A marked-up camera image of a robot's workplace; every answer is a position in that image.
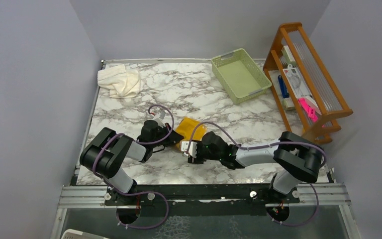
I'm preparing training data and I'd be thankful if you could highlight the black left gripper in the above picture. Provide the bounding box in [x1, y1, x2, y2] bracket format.
[151, 122, 183, 148]

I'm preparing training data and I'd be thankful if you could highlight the brown yellow bear towel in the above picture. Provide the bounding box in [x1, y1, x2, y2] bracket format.
[175, 117, 207, 151]

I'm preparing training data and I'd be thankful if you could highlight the cream white towel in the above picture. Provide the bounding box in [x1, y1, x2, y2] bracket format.
[97, 64, 141, 99]

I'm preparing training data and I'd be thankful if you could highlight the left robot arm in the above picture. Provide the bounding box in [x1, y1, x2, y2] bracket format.
[80, 120, 184, 205]

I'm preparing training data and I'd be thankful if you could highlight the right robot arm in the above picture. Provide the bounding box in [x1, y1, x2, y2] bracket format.
[181, 131, 325, 203]

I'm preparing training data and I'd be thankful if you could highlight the light green plastic basket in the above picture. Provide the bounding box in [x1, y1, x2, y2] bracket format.
[211, 48, 272, 105]

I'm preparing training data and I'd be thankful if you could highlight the blue item on rack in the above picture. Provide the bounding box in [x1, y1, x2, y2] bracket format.
[278, 74, 289, 99]

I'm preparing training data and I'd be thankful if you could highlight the pink item on rack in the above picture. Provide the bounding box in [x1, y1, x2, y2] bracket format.
[298, 96, 321, 122]

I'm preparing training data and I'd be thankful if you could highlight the white packaged item on rack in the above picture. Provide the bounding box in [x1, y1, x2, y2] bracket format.
[283, 64, 312, 99]

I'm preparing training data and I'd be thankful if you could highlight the orange wooden rack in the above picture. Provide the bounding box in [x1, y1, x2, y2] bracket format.
[263, 22, 353, 144]

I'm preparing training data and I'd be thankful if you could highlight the small box on rack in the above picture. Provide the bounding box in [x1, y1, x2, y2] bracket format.
[282, 45, 296, 66]

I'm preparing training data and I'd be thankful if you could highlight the white bin corner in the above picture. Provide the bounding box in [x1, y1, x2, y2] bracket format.
[61, 229, 108, 239]

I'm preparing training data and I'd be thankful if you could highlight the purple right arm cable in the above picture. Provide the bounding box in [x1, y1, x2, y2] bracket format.
[183, 121, 327, 228]

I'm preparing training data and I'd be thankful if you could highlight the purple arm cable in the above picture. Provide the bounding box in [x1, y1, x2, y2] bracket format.
[92, 104, 175, 230]
[183, 121, 327, 228]

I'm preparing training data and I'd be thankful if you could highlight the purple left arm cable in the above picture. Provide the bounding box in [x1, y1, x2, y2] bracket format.
[92, 104, 175, 230]

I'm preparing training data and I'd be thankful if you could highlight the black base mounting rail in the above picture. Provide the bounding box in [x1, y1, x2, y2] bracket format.
[104, 183, 300, 217]

